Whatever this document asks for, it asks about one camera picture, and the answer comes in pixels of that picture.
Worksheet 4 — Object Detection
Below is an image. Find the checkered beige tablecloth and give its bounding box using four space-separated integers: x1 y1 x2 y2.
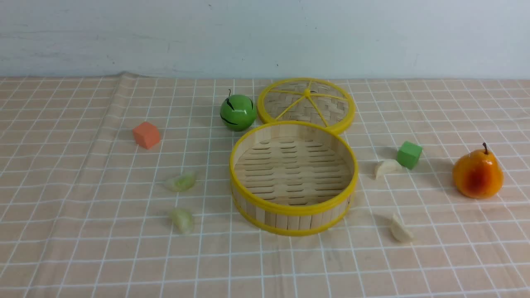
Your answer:
0 74 530 298

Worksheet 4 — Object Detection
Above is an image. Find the white dumpling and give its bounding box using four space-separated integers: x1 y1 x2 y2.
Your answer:
389 213 414 243
373 159 403 180

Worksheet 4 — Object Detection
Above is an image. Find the green dumpling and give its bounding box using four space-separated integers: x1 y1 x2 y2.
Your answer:
164 172 196 192
169 208 195 234

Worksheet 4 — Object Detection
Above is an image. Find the orange toy pear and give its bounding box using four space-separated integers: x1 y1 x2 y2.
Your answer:
452 143 505 199

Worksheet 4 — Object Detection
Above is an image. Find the woven bamboo steamer lid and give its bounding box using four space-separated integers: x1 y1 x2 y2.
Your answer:
257 77 356 134

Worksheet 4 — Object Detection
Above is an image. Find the yellow-rimmed bamboo steamer tray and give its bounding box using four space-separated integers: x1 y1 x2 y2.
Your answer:
229 121 359 236

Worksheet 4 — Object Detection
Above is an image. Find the green foam cube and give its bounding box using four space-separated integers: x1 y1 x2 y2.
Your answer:
395 141 423 170

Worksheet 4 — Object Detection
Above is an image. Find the green toy apple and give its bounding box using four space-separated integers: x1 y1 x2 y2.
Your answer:
219 89 257 132

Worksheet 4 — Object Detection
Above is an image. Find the orange foam cube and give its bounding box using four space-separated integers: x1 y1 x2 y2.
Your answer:
132 121 161 150

